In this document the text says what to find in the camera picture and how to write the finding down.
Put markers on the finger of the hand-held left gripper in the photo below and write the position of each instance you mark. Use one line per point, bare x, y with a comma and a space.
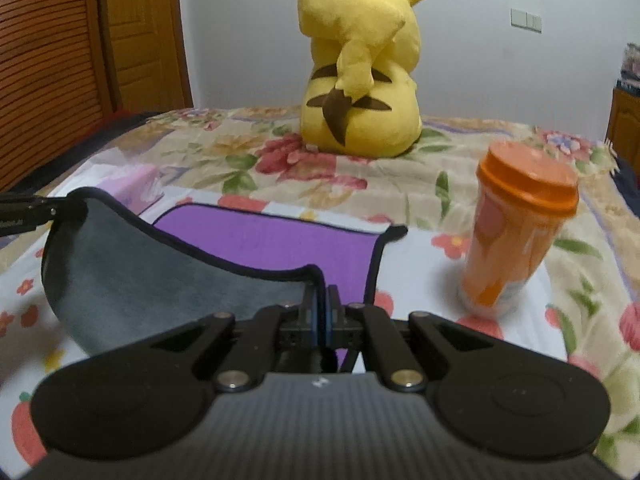
25, 215

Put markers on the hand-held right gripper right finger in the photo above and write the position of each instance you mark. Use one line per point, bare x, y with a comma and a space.
330, 327

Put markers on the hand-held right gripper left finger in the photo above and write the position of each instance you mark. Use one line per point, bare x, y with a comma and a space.
312, 327

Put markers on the purple and grey towel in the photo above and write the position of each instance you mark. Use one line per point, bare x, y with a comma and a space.
260, 245

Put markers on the pink tissue pack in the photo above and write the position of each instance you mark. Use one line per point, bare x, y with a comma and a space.
137, 187

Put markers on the floral blanket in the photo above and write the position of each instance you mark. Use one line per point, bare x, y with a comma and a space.
350, 180

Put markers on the wooden louvered wardrobe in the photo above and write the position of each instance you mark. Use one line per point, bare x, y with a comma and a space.
45, 60

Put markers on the orange cup with lid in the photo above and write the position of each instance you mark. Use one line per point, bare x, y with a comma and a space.
515, 230

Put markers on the wooden door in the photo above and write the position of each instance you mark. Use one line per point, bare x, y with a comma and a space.
140, 35

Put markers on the yellow plush toy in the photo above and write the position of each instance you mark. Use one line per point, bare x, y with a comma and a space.
360, 60

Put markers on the dark cloth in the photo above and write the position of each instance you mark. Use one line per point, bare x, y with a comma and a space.
629, 175

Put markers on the wooden cabinet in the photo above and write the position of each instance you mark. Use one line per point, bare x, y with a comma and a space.
625, 120

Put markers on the stack of books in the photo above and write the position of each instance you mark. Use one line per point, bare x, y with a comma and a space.
631, 67

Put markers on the white wall switch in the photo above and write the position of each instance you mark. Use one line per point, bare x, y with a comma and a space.
526, 20

